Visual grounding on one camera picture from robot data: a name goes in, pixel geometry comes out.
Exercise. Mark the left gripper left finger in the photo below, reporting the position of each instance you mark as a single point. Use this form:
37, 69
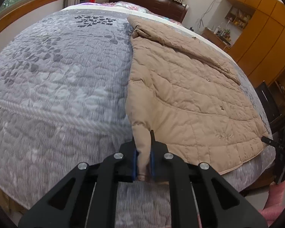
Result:
86, 196

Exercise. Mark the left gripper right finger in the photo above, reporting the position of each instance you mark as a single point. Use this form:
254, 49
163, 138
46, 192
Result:
200, 196

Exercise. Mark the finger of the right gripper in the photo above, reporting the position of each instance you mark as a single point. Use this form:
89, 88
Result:
272, 143

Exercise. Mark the beige quilted jacket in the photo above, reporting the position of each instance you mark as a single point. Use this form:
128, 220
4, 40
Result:
189, 95

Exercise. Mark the pink sleeve forearm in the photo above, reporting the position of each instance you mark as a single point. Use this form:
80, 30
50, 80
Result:
273, 206

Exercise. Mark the black chair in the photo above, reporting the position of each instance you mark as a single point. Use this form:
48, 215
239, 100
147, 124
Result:
268, 102

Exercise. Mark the wooden wardrobe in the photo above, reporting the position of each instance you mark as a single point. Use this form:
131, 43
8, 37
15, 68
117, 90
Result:
260, 49

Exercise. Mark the grey floral bedspread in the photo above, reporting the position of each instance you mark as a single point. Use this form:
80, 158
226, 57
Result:
63, 89

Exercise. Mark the wooden desk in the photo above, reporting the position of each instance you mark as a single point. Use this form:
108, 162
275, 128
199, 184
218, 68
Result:
209, 35

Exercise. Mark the dark wooden headboard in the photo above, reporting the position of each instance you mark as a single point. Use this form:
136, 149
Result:
165, 8

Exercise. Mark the floral pink pillow bedding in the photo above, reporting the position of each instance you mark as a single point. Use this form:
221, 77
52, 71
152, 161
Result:
127, 8

